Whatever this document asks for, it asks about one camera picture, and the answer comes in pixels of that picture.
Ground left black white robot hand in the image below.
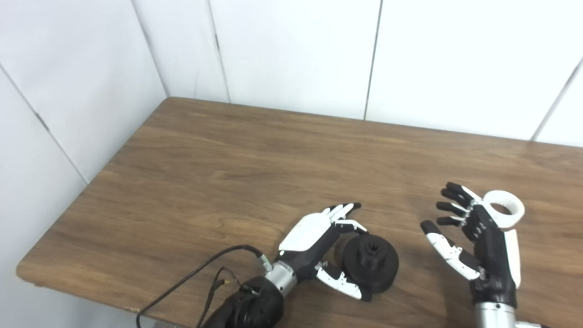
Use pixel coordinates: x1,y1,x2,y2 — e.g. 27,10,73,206
273,202,373,302

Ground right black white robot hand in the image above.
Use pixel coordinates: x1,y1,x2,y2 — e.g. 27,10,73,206
420,182,522,308

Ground white toothed ring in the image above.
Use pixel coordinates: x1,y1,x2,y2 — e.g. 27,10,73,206
483,190,525,228

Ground round black part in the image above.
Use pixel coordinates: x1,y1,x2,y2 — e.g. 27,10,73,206
342,233,400,294

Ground thin left arm wires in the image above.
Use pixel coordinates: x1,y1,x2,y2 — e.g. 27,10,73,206
197,267,256,328

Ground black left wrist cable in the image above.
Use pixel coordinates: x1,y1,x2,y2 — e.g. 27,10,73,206
136,245,273,328

